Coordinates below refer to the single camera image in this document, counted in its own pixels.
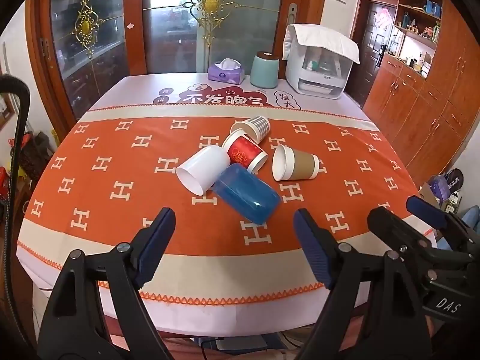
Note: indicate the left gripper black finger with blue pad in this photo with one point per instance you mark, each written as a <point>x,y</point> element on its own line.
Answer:
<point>372,310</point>
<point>74,325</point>

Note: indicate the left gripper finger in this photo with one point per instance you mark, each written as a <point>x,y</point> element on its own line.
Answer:
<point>411,244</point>
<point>453,229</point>

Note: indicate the blue translucent plastic cup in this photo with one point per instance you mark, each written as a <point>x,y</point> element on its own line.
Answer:
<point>248,195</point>

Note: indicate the brown sleeve paper cup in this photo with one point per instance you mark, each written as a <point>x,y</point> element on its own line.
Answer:
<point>291,164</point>

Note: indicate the checkered paper cup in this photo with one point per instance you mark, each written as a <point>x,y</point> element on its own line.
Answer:
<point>257,128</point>

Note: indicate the red patterned paper cup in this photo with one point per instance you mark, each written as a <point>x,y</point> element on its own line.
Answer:
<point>244,151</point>

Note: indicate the white plastic cup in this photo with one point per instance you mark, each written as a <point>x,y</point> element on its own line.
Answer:
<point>199,172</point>

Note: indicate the clutter box by cabinet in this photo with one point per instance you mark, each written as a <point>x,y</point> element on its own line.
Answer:
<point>444,191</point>

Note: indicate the wooden cabinet with shelves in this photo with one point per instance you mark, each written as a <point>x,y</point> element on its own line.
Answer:
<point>426,102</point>

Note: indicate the orange H-pattern tablecloth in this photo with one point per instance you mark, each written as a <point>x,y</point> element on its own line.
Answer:
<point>221,275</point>

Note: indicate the white countertop appliance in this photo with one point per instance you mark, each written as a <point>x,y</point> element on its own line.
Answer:
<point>317,71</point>

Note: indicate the dark wooden entrance door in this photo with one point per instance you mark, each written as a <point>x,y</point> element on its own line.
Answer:
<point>371,30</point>

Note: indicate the mint green canister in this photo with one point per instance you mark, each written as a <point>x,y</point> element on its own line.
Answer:
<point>264,70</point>

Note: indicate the white cloth on appliance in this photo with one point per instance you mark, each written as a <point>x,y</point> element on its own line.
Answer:
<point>315,35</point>

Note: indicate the purple tissue pack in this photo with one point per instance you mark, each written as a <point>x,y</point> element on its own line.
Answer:
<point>228,71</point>

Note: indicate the wooden glass sliding door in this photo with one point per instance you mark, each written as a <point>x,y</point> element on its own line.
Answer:
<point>79,49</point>

